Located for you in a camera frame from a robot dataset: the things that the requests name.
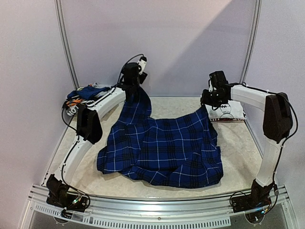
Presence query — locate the black white orange printed shirt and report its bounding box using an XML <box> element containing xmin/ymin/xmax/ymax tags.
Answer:
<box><xmin>62</xmin><ymin>97</ymin><xmax>96</xmax><ymax>117</ymax></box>

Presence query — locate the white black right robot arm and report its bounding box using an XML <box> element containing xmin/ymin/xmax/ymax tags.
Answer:
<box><xmin>200</xmin><ymin>82</ymin><xmax>294</xmax><ymax>189</ymax></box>

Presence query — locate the aluminium front rail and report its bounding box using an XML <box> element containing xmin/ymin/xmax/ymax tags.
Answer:
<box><xmin>21</xmin><ymin>185</ymin><xmax>298</xmax><ymax>229</ymax></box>

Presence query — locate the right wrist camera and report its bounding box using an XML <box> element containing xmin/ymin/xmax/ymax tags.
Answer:
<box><xmin>209</xmin><ymin>70</ymin><xmax>228</xmax><ymax>92</ymax></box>

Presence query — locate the cream perforated laundry basket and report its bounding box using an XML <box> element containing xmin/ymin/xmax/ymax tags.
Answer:
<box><xmin>65</xmin><ymin>94</ymin><xmax>101</xmax><ymax>117</ymax></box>

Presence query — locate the solid blue garment in basket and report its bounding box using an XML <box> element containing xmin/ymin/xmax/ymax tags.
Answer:
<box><xmin>67</xmin><ymin>85</ymin><xmax>111</xmax><ymax>100</ymax></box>

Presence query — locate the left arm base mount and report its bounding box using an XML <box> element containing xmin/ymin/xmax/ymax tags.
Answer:
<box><xmin>46</xmin><ymin>174</ymin><xmax>91</xmax><ymax>212</ymax></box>

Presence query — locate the folded red white shirt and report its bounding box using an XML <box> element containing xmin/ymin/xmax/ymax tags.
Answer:
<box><xmin>209</xmin><ymin>113</ymin><xmax>246</xmax><ymax>122</ymax></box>

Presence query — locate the grey garment in basket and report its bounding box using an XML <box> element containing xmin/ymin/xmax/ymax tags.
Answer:
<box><xmin>90</xmin><ymin>82</ymin><xmax>112</xmax><ymax>89</ymax></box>

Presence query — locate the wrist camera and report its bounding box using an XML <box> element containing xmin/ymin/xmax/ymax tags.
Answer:
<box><xmin>209</xmin><ymin>70</ymin><xmax>228</xmax><ymax>92</ymax></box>
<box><xmin>138</xmin><ymin>56</ymin><xmax>147</xmax><ymax>74</ymax></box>

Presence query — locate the folded white cartoon t-shirt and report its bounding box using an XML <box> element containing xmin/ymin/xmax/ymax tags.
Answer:
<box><xmin>205</xmin><ymin>100</ymin><xmax>245</xmax><ymax>115</ymax></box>

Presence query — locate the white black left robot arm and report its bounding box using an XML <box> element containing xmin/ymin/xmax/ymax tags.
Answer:
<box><xmin>44</xmin><ymin>56</ymin><xmax>147</xmax><ymax>207</ymax></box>

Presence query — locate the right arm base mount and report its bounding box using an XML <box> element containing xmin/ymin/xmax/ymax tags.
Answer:
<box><xmin>229</xmin><ymin>180</ymin><xmax>279</xmax><ymax>215</ymax></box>

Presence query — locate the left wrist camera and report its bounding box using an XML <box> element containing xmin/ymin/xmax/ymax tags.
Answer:
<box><xmin>138</xmin><ymin>56</ymin><xmax>147</xmax><ymax>74</ymax></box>

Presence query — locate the blue plaid flannel shirt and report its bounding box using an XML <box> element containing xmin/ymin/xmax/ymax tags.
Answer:
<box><xmin>97</xmin><ymin>88</ymin><xmax>224</xmax><ymax>189</ymax></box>

